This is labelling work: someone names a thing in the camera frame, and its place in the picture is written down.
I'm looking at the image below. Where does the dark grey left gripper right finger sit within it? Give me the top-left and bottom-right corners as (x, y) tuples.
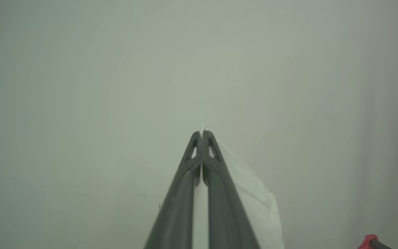
(202, 130), (261, 249)

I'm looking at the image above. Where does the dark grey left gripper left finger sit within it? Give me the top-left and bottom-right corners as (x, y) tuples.
(143, 131), (203, 249)

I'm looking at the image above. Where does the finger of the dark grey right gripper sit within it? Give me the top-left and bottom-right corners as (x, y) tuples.
(369, 239), (394, 249)

